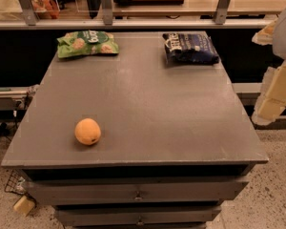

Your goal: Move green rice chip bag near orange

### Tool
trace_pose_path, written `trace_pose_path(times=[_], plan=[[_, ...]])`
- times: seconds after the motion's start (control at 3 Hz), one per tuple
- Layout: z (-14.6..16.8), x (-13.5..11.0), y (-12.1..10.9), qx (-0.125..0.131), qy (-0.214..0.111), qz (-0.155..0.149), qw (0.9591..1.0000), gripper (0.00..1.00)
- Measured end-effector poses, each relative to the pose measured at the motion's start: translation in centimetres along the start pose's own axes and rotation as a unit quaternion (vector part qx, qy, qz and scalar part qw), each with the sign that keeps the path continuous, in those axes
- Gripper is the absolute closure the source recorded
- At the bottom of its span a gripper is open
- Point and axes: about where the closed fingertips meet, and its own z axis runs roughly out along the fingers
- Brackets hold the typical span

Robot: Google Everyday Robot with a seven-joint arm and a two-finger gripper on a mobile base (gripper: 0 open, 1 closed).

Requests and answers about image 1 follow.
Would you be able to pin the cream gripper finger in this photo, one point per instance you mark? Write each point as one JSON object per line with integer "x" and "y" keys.
{"x": 271, "y": 102}
{"x": 265, "y": 36}

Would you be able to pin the green rice chip bag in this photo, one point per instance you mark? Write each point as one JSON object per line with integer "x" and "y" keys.
{"x": 78, "y": 43}

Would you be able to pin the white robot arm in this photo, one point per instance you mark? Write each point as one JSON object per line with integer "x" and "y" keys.
{"x": 279, "y": 36}

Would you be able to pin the dark blue chip bag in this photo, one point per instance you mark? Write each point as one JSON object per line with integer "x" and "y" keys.
{"x": 196, "y": 48}

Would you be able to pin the orange snack bag on shelf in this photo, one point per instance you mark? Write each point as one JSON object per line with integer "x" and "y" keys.
{"x": 46, "y": 6}

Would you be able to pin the upper drawer knob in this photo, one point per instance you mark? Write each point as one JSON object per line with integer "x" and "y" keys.
{"x": 138, "y": 197}

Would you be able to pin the drawer knob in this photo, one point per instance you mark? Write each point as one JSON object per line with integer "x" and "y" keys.
{"x": 140, "y": 222}
{"x": 138, "y": 197}

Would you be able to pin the lower drawer knob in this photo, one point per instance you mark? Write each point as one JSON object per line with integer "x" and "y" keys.
{"x": 140, "y": 222}

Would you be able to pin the orange fruit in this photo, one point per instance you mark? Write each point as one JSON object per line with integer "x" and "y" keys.
{"x": 87, "y": 131}

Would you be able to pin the cream foam block on floor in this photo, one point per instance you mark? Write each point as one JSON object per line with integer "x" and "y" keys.
{"x": 24, "y": 205}

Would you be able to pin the metal shelf rail frame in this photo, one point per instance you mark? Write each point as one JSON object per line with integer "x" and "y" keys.
{"x": 192, "y": 15}

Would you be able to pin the black wire basket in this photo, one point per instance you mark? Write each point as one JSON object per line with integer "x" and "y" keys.
{"x": 15, "y": 184}

